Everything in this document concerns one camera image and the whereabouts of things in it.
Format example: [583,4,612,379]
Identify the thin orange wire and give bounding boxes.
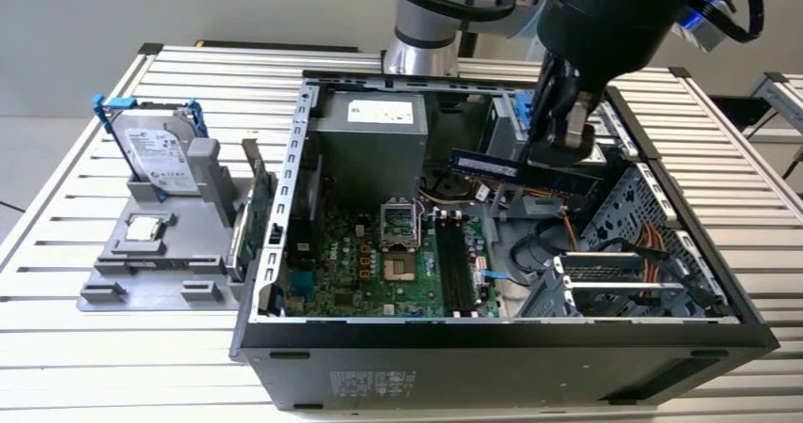
[560,205,580,255]

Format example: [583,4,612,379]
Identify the grey parts rack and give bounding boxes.
[74,135,256,311]

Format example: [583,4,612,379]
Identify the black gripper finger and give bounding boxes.
[530,57,577,136]
[524,91,599,168]

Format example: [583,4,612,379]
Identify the grey disk bay bracket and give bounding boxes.
[518,249,691,320]

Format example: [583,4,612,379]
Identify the CPU socket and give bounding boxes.
[382,252,420,282]

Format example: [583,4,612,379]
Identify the black round fan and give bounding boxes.
[425,171,488,203]

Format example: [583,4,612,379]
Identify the black coiled data cable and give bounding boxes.
[508,225,569,286]

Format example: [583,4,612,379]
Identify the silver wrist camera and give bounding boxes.
[671,0,733,54]

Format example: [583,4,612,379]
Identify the green graphics card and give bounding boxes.
[226,135,282,284]

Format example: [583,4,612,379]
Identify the green motherboard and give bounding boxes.
[281,206,502,319]

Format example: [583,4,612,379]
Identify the blue drive latch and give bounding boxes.
[512,92,538,140]

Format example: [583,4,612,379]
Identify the black PC case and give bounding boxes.
[228,69,781,413]

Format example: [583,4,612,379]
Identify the hard disk in blue carrier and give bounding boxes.
[92,92,212,203]

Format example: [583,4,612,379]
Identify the red orange yellow wire bundle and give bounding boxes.
[631,221,667,302]

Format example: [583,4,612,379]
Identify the metal socket cover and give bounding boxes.
[378,196,420,250]

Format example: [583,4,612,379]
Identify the grey power supply unit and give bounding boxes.
[309,91,432,203]

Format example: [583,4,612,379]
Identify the silver CPU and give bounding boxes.
[126,214,165,241]

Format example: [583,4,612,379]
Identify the black RAM slot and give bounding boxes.
[433,210,464,319]
[450,210,482,319]

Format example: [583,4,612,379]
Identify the metal slat side table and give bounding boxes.
[743,70,803,180]

